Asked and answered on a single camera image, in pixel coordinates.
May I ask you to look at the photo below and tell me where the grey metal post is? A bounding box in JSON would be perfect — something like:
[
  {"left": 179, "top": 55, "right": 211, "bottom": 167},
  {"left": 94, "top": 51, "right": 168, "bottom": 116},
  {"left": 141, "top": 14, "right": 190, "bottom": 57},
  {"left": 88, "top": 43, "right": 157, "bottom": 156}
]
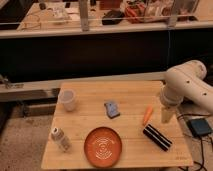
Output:
[{"left": 78, "top": 0, "right": 89, "bottom": 31}]

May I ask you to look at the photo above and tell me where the small spice bottle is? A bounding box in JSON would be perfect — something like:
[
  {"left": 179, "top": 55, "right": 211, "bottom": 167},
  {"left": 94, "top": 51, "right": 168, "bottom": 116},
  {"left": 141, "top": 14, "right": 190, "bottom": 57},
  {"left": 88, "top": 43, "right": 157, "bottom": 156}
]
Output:
[{"left": 51, "top": 127, "right": 71, "bottom": 152}]

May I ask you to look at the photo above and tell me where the blue sponge block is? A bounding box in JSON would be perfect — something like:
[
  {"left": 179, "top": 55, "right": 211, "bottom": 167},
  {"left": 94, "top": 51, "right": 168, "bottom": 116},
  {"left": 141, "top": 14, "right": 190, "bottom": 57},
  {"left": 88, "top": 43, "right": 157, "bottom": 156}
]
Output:
[{"left": 104, "top": 101, "right": 120, "bottom": 119}]

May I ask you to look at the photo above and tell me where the black cable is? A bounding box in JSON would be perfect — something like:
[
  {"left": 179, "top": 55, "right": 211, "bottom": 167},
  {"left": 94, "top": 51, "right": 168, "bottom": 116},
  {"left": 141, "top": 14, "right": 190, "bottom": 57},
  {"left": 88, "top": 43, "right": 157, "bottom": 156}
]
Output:
[{"left": 177, "top": 113, "right": 213, "bottom": 171}]

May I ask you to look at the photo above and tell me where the grey metal rail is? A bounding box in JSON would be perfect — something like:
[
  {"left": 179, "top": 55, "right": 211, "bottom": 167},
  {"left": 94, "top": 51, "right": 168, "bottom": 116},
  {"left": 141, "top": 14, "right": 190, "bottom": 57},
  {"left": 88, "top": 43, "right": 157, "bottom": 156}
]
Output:
[{"left": 0, "top": 72, "right": 164, "bottom": 102}]

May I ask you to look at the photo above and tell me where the orange tool pile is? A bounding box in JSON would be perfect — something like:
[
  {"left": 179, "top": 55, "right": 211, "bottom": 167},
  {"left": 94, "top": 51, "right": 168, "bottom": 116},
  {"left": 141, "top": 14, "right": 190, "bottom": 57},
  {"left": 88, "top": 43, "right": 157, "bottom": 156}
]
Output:
[{"left": 123, "top": 0, "right": 174, "bottom": 24}]

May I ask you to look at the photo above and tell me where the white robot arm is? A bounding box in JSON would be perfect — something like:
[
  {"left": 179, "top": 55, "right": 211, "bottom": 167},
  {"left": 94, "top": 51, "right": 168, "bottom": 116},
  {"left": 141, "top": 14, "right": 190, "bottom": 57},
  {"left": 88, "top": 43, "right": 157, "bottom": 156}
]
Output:
[{"left": 159, "top": 60, "right": 213, "bottom": 123}]

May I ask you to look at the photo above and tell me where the translucent plastic cup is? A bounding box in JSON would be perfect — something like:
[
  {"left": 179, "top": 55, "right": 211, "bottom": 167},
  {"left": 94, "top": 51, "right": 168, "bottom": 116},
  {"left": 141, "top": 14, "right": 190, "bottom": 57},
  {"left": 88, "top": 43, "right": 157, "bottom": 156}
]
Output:
[{"left": 58, "top": 90, "right": 76, "bottom": 111}]

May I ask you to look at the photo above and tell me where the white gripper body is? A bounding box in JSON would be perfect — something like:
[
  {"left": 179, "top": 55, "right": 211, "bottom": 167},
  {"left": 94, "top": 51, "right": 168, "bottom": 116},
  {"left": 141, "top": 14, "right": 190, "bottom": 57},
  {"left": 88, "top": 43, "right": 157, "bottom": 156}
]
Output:
[{"left": 159, "top": 87, "right": 182, "bottom": 107}]

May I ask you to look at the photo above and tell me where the black bag on shelf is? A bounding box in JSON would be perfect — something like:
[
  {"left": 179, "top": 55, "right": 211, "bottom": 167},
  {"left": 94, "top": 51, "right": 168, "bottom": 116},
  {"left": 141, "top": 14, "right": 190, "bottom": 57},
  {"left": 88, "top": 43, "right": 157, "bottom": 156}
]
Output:
[{"left": 102, "top": 10, "right": 124, "bottom": 25}]

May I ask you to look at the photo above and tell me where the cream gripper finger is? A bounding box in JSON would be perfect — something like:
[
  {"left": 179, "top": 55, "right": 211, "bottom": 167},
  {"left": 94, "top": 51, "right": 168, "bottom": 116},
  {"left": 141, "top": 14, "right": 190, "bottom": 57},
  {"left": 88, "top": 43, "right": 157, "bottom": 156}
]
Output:
[{"left": 161, "top": 107, "right": 176, "bottom": 123}]

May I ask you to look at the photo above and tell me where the orange ceramic bowl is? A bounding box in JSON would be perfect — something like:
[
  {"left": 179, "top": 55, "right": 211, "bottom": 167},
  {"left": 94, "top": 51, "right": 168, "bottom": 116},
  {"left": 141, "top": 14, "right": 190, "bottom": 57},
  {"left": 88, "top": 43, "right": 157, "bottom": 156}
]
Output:
[{"left": 84, "top": 127, "right": 122, "bottom": 168}]

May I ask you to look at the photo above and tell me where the black striped eraser block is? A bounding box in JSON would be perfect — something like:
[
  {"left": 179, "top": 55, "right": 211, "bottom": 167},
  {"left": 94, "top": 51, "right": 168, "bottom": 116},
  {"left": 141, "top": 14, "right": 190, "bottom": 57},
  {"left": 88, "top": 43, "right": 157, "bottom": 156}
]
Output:
[{"left": 143, "top": 124, "right": 172, "bottom": 151}]

